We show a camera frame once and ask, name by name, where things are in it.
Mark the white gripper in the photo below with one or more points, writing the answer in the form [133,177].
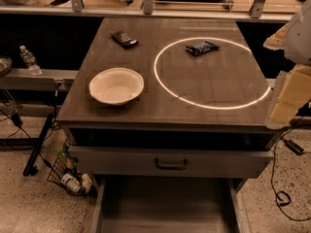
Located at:
[298,38]

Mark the blue rxbar blueberry wrapper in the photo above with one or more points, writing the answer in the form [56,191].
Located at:
[202,48]

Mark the grey drawer cabinet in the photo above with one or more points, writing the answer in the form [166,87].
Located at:
[215,101]

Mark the open middle drawer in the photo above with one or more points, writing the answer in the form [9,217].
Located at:
[130,204]

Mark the dark snack bar wrapper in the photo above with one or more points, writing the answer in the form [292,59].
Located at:
[124,39]

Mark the white paper bowl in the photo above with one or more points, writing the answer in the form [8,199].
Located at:
[116,86]

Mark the clear plastic water bottle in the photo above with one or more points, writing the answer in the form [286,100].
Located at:
[30,61]

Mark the grey side shelf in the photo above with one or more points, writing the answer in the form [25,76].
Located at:
[49,80]

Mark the black stand leg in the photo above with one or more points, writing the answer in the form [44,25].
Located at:
[29,168]

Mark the bowl on side shelf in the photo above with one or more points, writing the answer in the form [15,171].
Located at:
[5,65]

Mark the metal railing frame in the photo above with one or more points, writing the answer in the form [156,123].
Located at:
[271,10]

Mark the top drawer with black handle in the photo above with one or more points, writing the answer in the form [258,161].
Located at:
[171,163]

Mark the wire basket with items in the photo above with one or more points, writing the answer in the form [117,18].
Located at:
[65,173]

